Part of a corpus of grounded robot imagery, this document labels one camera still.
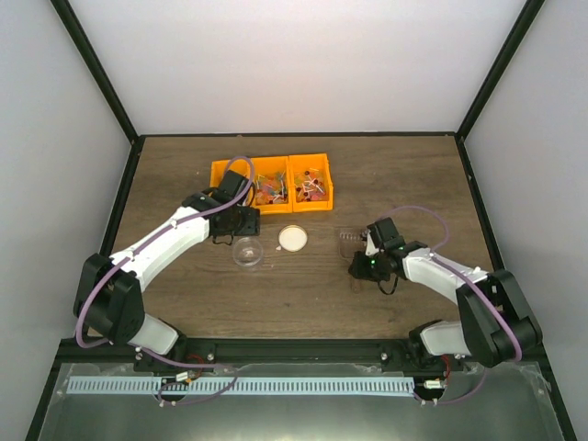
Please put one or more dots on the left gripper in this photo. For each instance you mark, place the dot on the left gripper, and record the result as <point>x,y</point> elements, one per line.
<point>252,227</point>

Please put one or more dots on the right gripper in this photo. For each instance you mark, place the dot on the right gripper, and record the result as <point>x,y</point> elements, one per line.
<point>359,271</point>

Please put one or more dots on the clear plastic jar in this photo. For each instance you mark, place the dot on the clear plastic jar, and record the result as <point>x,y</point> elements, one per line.
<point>248,253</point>

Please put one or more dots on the brown plastic scoop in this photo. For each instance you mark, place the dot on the brown plastic scoop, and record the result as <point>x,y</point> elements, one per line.
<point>350,240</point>

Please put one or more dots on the orange bin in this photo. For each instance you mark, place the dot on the orange bin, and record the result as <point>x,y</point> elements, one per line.
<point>310,185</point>
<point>272,195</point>
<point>240,166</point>

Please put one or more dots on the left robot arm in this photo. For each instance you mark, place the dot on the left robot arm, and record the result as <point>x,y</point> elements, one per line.
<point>109,301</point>

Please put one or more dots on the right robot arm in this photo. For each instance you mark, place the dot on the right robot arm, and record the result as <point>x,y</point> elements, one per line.
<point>495,324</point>

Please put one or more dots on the gold jar lid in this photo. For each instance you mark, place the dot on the gold jar lid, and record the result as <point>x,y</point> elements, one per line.
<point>292,238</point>

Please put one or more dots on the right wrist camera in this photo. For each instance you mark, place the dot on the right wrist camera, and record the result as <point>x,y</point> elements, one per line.
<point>370,248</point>

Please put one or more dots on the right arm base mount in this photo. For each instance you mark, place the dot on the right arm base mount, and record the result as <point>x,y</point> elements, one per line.
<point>409,357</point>

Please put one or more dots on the black aluminium frame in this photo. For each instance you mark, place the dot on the black aluminium frame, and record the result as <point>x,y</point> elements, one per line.
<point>288,350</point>

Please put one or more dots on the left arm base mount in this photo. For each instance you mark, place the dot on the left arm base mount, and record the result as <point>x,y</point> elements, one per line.
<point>191,351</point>

